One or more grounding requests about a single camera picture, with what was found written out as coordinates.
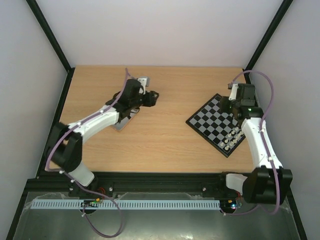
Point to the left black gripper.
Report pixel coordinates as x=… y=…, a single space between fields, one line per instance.
x=151 y=101

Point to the black frame post right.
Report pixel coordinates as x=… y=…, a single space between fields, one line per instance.
x=276 y=20

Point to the metal tray with wooden rim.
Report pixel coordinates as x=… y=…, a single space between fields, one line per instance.
x=119 y=126

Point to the black frame post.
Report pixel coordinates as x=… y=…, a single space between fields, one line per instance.
x=276 y=20
x=41 y=19

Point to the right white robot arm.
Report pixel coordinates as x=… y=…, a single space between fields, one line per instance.
x=269 y=181

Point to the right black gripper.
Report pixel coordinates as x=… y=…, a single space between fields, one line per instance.
x=230 y=105

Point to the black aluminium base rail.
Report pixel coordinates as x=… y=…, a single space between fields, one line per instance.
x=208 y=185

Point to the black frame post left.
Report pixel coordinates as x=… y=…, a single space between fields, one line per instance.
x=41 y=19

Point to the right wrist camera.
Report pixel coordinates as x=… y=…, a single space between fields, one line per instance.
x=234 y=88

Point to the black and silver chessboard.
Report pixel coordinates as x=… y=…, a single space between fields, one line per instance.
x=220 y=130

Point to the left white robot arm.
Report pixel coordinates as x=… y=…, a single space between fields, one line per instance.
x=65 y=144

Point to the light blue slotted cable duct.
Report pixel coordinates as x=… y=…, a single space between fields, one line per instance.
x=76 y=204

